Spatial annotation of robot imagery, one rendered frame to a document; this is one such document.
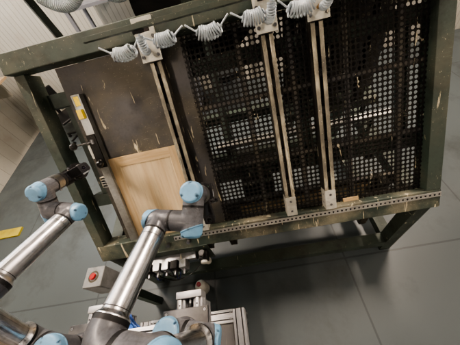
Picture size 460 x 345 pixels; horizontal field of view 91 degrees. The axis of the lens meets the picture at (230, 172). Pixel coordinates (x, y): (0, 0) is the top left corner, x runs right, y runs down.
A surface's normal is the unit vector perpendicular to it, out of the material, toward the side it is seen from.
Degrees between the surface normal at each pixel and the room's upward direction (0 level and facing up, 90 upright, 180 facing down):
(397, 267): 0
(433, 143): 57
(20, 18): 90
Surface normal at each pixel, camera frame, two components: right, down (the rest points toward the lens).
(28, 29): 0.11, 0.77
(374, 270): -0.19, -0.60
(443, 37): -0.03, 0.33
